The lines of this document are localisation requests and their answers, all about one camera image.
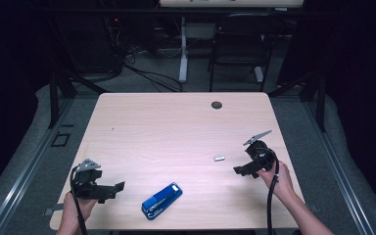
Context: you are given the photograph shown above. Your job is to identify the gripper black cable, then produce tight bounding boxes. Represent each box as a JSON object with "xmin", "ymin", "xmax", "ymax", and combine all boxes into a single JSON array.
[
  {"xmin": 265, "ymin": 149, "xmax": 281, "ymax": 235},
  {"xmin": 70, "ymin": 165, "xmax": 89, "ymax": 235}
]

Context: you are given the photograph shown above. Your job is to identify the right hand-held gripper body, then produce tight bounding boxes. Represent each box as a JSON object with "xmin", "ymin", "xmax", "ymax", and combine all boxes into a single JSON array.
[{"xmin": 243, "ymin": 129, "xmax": 277, "ymax": 172}]

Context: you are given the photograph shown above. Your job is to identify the person's right hand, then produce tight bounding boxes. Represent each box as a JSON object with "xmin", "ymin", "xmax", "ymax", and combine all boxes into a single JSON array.
[{"xmin": 257, "ymin": 160, "xmax": 297, "ymax": 204}]

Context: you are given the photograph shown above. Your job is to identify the white desk leg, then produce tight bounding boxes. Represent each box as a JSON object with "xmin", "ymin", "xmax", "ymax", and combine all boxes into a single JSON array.
[{"xmin": 178, "ymin": 16, "xmax": 190, "ymax": 84}]

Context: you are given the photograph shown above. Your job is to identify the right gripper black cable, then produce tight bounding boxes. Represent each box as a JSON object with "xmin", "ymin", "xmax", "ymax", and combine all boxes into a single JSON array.
[{"xmin": 265, "ymin": 149, "xmax": 281, "ymax": 235}]

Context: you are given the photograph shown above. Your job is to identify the aluminium floor rail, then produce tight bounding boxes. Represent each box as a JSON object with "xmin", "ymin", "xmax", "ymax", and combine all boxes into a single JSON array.
[
  {"xmin": 303, "ymin": 97, "xmax": 376, "ymax": 235},
  {"xmin": 0, "ymin": 97, "xmax": 76, "ymax": 235}
]

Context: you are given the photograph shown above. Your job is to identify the person's left hand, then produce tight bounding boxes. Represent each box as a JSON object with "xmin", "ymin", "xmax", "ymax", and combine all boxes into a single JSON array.
[{"xmin": 62, "ymin": 191, "xmax": 98, "ymax": 226}]

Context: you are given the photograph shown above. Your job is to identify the light wooden desk top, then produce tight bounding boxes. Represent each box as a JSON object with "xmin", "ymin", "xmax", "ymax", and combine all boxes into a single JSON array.
[{"xmin": 159, "ymin": 0, "xmax": 305, "ymax": 9}]

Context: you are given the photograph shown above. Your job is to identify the blue stapler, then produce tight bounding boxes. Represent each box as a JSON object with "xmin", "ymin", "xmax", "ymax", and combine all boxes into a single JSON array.
[{"xmin": 141, "ymin": 181, "xmax": 184, "ymax": 221}]

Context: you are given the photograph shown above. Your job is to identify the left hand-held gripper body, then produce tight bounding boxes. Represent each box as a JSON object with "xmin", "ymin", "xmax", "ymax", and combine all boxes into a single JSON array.
[{"xmin": 71, "ymin": 159, "xmax": 103, "ymax": 200}]

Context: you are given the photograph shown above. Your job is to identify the black chair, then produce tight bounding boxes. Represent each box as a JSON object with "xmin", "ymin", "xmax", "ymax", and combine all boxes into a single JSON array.
[{"xmin": 208, "ymin": 13, "xmax": 286, "ymax": 93}]

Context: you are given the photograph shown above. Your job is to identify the black metal stand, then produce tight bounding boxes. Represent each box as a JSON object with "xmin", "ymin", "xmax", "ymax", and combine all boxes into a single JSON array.
[
  {"xmin": 267, "ymin": 71, "xmax": 327, "ymax": 133},
  {"xmin": 47, "ymin": 69, "xmax": 109, "ymax": 129}
]

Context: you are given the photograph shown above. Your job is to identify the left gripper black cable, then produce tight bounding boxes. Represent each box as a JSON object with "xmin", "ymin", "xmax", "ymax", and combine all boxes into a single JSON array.
[{"xmin": 70, "ymin": 165, "xmax": 89, "ymax": 235}]

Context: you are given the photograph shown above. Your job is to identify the black floor cables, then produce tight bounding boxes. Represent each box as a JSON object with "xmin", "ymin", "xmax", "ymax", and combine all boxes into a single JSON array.
[{"xmin": 122, "ymin": 45, "xmax": 184, "ymax": 93}]

